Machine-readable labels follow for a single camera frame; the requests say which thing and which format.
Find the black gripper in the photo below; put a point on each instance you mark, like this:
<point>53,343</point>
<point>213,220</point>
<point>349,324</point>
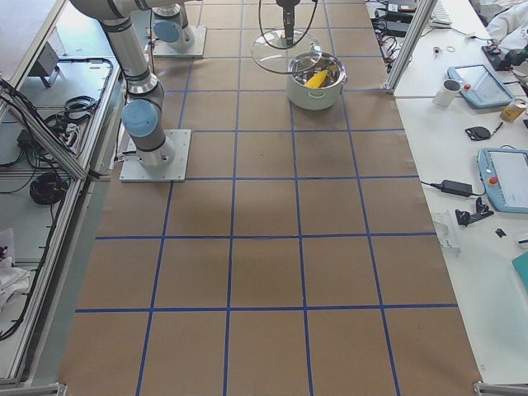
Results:
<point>287,9</point>

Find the glass pot lid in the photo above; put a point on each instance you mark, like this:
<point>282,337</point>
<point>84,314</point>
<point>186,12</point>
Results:
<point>271,52</point>

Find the grey-green steel pot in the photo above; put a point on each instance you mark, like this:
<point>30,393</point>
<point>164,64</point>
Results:
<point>322,98</point>

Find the yellow corn cob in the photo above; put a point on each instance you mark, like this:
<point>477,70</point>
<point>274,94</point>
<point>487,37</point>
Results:
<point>318,80</point>

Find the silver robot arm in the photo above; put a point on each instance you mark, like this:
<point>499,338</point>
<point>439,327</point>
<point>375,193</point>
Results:
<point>176,13</point>
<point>142,116</point>

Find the black power brick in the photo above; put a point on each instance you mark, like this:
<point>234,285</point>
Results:
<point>397,28</point>

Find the white mug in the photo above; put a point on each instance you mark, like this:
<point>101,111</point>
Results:
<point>448,91</point>

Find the blue teach pendant far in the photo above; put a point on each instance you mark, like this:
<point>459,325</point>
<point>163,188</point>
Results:
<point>486,88</point>

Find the blue teach pendant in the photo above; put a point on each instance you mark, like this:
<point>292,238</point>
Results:
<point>486,88</point>
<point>504,175</point>

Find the black round case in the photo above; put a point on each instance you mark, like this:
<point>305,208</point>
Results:
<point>478,133</point>

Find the grey electronics box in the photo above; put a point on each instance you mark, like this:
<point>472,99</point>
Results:
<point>46,66</point>

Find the black power adapter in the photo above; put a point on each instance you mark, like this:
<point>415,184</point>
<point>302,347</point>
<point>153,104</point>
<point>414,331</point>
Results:
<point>456,188</point>

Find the clear acrylic stand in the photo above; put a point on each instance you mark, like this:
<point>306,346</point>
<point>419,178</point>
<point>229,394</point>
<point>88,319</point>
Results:
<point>445,231</point>

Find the blue teach pendant near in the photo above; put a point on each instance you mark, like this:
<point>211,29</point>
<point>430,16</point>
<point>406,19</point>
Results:
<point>504,175</point>

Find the white cloth bundle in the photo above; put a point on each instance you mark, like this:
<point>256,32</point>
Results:
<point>15,281</point>

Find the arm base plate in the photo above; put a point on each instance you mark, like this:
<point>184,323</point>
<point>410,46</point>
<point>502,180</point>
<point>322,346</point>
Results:
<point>174,41</point>
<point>168,163</point>

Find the aluminium frame post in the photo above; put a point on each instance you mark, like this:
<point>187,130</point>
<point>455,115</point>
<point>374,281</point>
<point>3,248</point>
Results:
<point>415,30</point>

